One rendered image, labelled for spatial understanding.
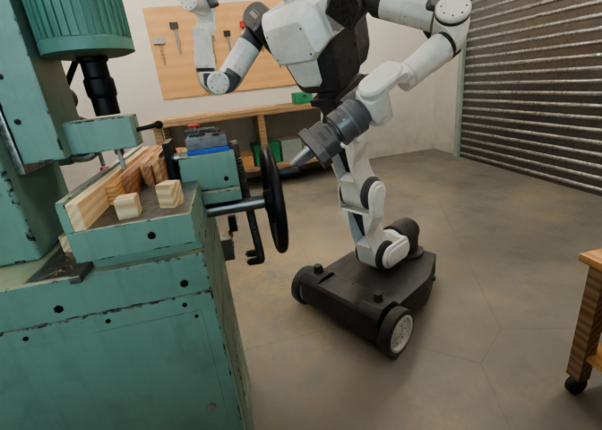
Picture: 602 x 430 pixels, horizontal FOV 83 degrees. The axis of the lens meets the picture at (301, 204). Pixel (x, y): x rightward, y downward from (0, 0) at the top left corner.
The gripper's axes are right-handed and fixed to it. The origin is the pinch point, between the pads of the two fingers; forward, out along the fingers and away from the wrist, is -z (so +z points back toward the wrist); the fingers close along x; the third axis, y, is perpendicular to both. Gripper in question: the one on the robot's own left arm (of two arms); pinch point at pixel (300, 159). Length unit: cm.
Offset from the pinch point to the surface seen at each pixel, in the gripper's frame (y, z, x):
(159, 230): 21.1, -29.2, -9.7
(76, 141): 26.1, -36.7, 20.9
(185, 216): 20.4, -23.9, -10.2
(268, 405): -65, -63, -30
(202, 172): 7.9, -21.1, 9.1
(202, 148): 10.7, -17.4, 12.6
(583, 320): -69, 40, -65
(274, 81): -202, 46, 272
